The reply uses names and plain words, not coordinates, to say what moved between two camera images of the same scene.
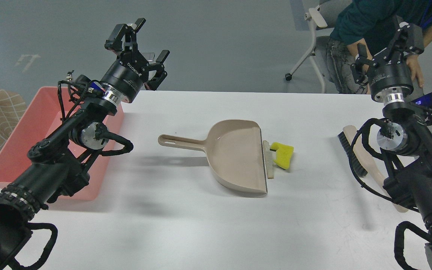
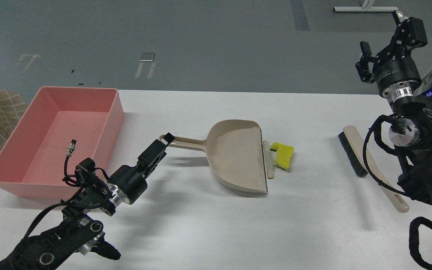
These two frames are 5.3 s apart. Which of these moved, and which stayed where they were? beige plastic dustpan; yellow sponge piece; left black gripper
Moved: left black gripper
Stayed: yellow sponge piece; beige plastic dustpan
